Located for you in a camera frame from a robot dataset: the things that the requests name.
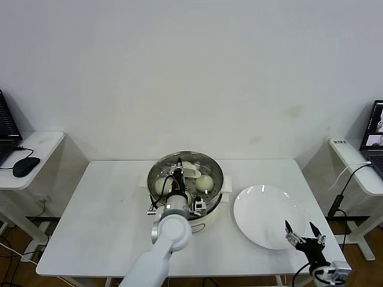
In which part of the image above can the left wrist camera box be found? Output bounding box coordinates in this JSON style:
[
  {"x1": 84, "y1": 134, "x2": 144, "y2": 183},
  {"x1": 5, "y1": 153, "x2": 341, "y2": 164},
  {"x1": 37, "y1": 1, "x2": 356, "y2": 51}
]
[{"x1": 193, "y1": 199, "x2": 208, "y2": 216}]

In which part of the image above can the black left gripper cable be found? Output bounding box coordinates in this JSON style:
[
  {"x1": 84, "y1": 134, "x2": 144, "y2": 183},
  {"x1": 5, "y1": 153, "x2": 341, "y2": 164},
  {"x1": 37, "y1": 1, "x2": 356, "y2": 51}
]
[{"x1": 149, "y1": 176, "x2": 176, "y2": 212}]

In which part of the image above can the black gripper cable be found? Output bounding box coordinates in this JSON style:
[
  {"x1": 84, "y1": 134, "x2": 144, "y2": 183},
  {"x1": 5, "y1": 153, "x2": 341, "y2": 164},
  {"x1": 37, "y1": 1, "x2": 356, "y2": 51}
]
[
  {"x1": 292, "y1": 262, "x2": 312, "y2": 287},
  {"x1": 149, "y1": 176, "x2": 176, "y2": 212}
]

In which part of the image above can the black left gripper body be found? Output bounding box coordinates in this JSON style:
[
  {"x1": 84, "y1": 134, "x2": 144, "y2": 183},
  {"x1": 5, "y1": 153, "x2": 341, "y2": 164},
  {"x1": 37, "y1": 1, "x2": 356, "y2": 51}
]
[{"x1": 171, "y1": 169, "x2": 187, "y2": 196}]

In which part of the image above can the thin white floor cable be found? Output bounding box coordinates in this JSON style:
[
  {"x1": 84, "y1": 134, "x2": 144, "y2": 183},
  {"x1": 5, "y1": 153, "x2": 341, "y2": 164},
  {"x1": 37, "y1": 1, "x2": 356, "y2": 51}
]
[{"x1": 0, "y1": 242, "x2": 39, "y2": 266}]

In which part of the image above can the white round plate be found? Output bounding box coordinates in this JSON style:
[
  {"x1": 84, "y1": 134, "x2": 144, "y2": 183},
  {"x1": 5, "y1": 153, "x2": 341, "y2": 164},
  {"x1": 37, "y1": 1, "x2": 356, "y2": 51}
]
[{"x1": 233, "y1": 184, "x2": 308, "y2": 251}]

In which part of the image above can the black cable with inline adapter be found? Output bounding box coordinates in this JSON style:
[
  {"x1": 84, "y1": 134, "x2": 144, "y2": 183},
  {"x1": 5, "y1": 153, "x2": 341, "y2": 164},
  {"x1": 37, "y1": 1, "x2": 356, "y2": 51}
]
[{"x1": 327, "y1": 162, "x2": 373, "y2": 255}]

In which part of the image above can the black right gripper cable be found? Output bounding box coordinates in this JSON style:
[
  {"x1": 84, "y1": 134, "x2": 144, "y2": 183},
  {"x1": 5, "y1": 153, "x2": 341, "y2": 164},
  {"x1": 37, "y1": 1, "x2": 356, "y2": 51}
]
[{"x1": 292, "y1": 262, "x2": 312, "y2": 287}]

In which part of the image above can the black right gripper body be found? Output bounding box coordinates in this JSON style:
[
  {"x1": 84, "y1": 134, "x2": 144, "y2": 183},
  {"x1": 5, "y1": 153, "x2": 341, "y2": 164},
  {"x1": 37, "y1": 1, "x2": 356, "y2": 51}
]
[{"x1": 294, "y1": 236, "x2": 332, "y2": 267}]

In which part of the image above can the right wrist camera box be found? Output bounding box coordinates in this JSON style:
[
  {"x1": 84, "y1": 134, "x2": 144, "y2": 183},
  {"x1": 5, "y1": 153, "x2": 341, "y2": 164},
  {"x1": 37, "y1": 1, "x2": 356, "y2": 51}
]
[{"x1": 328, "y1": 260, "x2": 352, "y2": 283}]

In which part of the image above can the white laptop cable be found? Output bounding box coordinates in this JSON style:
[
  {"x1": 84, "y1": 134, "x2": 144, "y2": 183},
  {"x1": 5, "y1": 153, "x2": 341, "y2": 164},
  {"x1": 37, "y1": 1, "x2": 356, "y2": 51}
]
[{"x1": 327, "y1": 161, "x2": 372, "y2": 192}]

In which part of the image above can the black floor cable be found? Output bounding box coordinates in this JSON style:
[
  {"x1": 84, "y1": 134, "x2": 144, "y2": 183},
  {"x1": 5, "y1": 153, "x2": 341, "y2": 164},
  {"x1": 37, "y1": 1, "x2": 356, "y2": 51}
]
[{"x1": 0, "y1": 236, "x2": 39, "y2": 264}]

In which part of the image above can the black open laptop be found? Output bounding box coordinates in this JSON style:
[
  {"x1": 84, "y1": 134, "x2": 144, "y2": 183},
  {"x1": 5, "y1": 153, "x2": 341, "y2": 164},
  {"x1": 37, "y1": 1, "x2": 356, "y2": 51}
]
[{"x1": 0, "y1": 89, "x2": 23, "y2": 168}]

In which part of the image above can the grey open laptop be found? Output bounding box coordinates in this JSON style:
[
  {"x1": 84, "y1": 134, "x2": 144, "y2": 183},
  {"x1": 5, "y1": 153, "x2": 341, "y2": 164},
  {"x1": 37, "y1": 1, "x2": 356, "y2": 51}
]
[{"x1": 360, "y1": 100, "x2": 383, "y2": 177}]

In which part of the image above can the cream electric cooking pot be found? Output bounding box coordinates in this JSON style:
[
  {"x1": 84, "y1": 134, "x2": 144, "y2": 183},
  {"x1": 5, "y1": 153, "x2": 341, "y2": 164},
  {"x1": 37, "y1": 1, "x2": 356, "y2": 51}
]
[{"x1": 148, "y1": 191, "x2": 228, "y2": 237}]

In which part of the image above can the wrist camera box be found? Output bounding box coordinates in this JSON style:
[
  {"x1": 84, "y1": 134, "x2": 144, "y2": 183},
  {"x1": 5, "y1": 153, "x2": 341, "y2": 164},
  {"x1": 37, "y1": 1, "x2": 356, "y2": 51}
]
[
  {"x1": 193, "y1": 199, "x2": 208, "y2": 216},
  {"x1": 328, "y1": 260, "x2": 352, "y2": 283}
]

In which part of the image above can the steel perforated steamer basket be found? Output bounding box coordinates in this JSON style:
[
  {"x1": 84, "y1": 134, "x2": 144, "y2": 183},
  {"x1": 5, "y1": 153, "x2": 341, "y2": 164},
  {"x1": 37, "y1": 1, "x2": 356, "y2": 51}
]
[{"x1": 139, "y1": 151, "x2": 233, "y2": 212}]

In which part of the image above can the black mouse cable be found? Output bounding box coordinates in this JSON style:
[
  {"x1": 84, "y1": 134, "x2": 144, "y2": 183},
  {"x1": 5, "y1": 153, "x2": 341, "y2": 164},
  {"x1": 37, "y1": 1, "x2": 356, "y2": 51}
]
[{"x1": 0, "y1": 145, "x2": 34, "y2": 171}]

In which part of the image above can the white side table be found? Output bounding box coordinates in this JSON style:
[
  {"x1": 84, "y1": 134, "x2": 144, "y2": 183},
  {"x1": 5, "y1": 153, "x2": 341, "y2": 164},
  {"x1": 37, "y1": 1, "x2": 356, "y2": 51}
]
[
  {"x1": 329, "y1": 137, "x2": 383, "y2": 261},
  {"x1": 0, "y1": 130, "x2": 65, "y2": 252}
]

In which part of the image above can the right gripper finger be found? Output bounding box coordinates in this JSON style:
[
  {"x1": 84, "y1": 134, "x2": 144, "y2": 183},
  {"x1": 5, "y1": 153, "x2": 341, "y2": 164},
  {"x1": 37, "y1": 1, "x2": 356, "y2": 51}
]
[
  {"x1": 284, "y1": 220, "x2": 306, "y2": 246},
  {"x1": 308, "y1": 221, "x2": 327, "y2": 245}
]

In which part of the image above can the black computer mouse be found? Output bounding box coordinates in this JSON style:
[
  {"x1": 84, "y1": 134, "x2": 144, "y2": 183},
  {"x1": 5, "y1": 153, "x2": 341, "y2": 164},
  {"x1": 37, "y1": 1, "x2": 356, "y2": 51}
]
[{"x1": 11, "y1": 156, "x2": 41, "y2": 178}]

